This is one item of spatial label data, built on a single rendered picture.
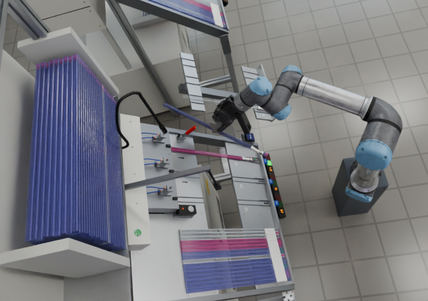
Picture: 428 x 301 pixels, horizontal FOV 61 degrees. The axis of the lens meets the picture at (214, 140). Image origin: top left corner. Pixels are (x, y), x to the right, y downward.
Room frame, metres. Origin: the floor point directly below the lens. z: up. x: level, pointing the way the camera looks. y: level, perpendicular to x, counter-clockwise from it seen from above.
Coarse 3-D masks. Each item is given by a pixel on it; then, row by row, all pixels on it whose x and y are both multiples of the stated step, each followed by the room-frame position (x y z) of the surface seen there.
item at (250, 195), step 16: (224, 144) 0.76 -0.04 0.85; (240, 144) 0.75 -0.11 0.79; (240, 160) 0.67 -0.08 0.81; (256, 160) 0.67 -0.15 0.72; (240, 176) 0.59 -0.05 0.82; (256, 176) 0.58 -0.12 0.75; (240, 192) 0.51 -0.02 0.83; (256, 192) 0.51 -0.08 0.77; (240, 208) 0.44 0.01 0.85; (256, 208) 0.43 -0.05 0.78; (256, 224) 0.36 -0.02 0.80; (272, 224) 0.35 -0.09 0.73; (256, 288) 0.12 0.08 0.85
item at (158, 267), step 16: (176, 144) 0.75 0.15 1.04; (192, 144) 0.75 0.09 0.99; (176, 160) 0.68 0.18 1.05; (192, 160) 0.67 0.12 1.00; (192, 176) 0.60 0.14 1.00; (192, 192) 0.53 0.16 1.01; (160, 224) 0.43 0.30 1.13; (176, 224) 0.42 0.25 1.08; (192, 224) 0.41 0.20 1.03; (160, 240) 0.37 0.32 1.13; (176, 240) 0.36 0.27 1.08; (144, 256) 0.33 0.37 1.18; (160, 256) 0.31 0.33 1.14; (176, 256) 0.30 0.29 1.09; (144, 272) 0.28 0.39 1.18; (160, 272) 0.26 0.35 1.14; (176, 272) 0.25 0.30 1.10; (144, 288) 0.23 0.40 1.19; (160, 288) 0.21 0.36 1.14; (176, 288) 0.20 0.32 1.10
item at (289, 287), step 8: (264, 288) 0.11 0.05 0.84; (272, 288) 0.10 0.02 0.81; (280, 288) 0.09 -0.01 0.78; (288, 288) 0.08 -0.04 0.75; (208, 296) 0.15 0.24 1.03; (216, 296) 0.14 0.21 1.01; (224, 296) 0.13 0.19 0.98; (232, 296) 0.12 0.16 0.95; (240, 296) 0.11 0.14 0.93; (248, 296) 0.10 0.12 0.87
